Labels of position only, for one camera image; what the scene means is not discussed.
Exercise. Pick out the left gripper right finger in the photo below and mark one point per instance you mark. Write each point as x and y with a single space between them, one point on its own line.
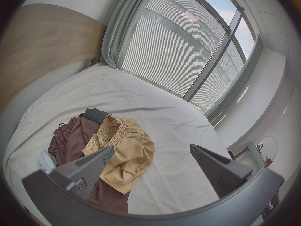
221 173

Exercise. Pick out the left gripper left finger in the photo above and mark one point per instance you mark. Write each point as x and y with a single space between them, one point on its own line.
89 171

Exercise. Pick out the tan shorts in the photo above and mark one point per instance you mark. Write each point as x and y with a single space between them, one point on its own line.
131 138

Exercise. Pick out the bed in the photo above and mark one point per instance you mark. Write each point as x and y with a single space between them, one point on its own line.
141 90

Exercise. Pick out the brown knit garment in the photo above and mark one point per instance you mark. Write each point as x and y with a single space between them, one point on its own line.
75 138

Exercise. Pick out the white small table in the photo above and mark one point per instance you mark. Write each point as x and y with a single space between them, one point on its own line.
252 149

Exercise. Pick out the white garment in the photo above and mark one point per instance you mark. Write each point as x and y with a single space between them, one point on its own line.
44 160

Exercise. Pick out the black garment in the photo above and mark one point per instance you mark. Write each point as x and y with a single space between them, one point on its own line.
94 115

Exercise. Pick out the window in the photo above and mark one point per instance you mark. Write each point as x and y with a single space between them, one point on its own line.
176 43

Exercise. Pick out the grey-green curtain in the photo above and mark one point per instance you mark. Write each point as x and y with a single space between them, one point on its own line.
117 32

